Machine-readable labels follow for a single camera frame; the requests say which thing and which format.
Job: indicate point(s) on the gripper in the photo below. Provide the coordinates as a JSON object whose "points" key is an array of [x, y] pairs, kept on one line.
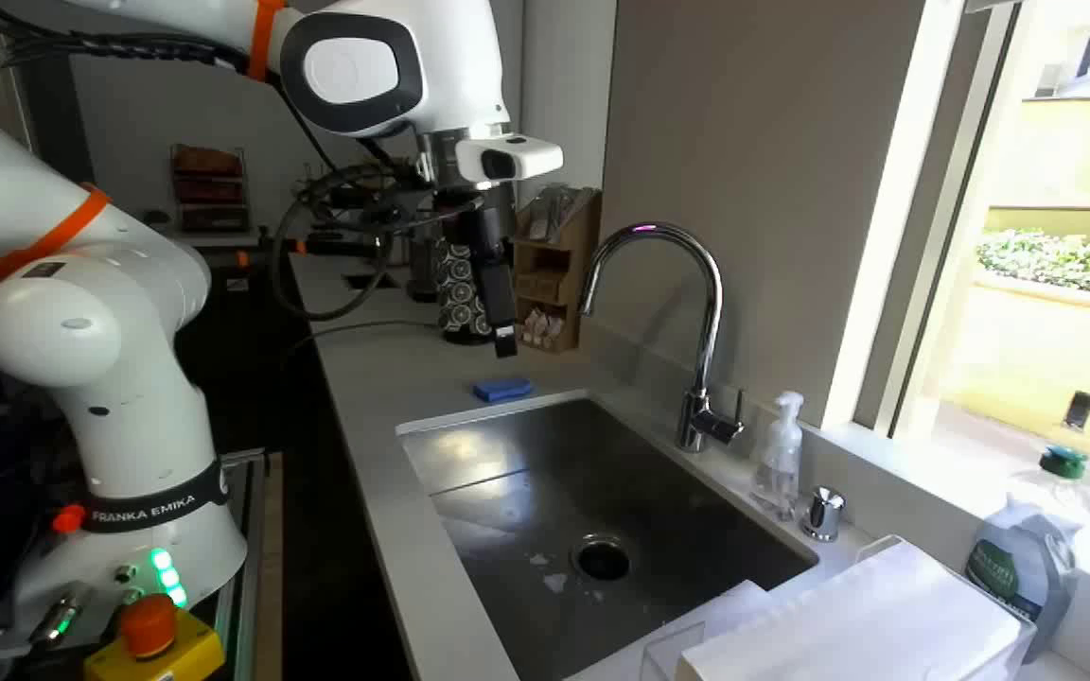
{"points": [[483, 236]]}

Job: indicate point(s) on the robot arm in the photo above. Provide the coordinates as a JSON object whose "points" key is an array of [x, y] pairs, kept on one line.
{"points": [[100, 378]]}

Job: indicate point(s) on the clear pump bottle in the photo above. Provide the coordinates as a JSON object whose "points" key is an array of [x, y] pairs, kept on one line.
{"points": [[778, 463]]}

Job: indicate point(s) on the dish soap bottle green cap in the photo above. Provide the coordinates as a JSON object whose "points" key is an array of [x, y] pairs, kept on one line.
{"points": [[1018, 567]]}

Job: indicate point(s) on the black white patterned canister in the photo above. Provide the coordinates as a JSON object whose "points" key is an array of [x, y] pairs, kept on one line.
{"points": [[458, 293]]}

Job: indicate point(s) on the wooden packet organiser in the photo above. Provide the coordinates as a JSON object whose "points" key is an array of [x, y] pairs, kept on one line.
{"points": [[554, 284]]}

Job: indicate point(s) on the blue sponge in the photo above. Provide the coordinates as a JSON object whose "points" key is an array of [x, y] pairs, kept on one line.
{"points": [[502, 389]]}

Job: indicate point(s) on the chrome tap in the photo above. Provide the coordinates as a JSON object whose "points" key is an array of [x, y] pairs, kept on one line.
{"points": [[708, 312]]}

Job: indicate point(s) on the steel sink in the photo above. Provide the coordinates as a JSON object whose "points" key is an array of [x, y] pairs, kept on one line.
{"points": [[545, 492]]}

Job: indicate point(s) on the chrome counter cap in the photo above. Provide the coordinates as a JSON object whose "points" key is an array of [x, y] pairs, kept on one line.
{"points": [[824, 515]]}

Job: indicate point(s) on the clear acrylic towel holder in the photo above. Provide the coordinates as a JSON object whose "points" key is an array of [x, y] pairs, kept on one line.
{"points": [[668, 653]]}

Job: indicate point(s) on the yellow emergency stop box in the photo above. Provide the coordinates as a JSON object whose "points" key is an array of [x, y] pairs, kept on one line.
{"points": [[181, 653]]}

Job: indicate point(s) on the stack of white paper towels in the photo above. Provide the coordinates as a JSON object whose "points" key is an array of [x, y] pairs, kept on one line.
{"points": [[867, 624]]}

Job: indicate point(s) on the window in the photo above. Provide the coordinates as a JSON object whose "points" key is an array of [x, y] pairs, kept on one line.
{"points": [[1056, 236]]}

